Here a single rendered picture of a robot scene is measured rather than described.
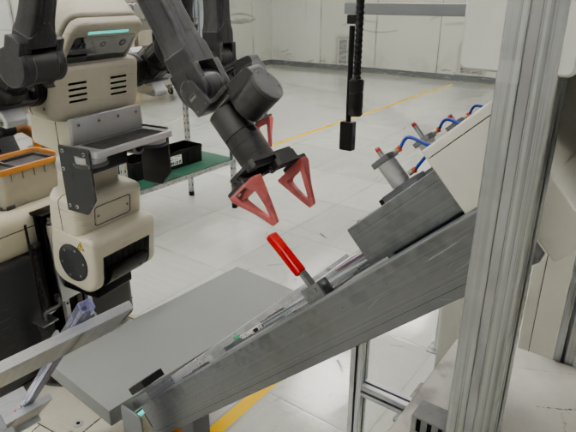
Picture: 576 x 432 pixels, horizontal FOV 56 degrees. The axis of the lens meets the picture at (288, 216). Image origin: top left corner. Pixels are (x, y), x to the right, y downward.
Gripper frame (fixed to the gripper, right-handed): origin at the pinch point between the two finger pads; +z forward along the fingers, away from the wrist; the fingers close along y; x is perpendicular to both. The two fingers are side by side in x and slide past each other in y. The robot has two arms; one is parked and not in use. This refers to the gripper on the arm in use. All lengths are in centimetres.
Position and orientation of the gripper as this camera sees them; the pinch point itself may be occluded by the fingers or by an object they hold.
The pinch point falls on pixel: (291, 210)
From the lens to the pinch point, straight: 85.0
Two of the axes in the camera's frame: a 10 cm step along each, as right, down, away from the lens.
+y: 6.1, -3.0, 7.4
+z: 5.6, 8.2, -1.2
